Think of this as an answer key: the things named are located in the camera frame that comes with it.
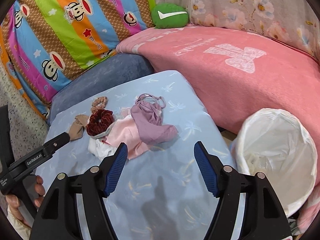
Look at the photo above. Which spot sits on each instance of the green round cushion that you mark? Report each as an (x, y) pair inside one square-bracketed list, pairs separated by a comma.
[(168, 15)]

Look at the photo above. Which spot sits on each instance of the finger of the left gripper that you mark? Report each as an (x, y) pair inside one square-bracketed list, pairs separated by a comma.
[(51, 146)]

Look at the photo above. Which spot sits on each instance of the beige stocking sock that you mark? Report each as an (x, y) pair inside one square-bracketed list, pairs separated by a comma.
[(78, 127)]

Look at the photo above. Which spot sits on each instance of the white lined trash bin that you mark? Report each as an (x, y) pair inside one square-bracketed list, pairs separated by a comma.
[(275, 142)]

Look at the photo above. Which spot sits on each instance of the pink satin fabric piece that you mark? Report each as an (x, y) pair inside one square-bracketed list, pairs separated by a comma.
[(125, 130)]

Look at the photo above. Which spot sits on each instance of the dark red velvet scrunchie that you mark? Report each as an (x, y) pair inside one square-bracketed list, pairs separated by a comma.
[(99, 122)]

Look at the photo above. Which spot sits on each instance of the mauve purple cloth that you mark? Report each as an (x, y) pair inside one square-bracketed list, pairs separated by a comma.
[(147, 113)]

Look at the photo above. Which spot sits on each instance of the blue grey plush pillow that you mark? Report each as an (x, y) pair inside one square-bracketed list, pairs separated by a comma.
[(114, 71)]

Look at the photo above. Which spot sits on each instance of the light blue bed sheet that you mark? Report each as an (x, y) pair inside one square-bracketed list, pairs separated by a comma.
[(160, 194)]

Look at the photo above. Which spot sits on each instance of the white sock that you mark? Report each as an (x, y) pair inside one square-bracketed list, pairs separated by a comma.
[(100, 148)]

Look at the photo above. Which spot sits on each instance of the colourful monkey print quilt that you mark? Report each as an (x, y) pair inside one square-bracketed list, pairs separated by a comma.
[(46, 44)]

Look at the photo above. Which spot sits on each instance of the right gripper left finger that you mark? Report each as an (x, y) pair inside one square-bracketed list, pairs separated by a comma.
[(58, 216)]

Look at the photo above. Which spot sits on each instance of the tan patterned scrunchie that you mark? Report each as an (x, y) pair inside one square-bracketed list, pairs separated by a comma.
[(99, 103)]

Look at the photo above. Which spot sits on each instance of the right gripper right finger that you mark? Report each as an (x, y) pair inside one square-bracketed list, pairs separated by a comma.
[(263, 215)]

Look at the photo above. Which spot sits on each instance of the person's left hand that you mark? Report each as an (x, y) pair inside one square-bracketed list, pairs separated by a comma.
[(14, 203)]

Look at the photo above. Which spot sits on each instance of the pink plush blanket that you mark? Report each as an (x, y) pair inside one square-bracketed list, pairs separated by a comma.
[(235, 73)]

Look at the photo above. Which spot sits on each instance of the grey floral duvet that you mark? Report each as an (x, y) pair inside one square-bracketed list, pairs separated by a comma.
[(292, 22)]

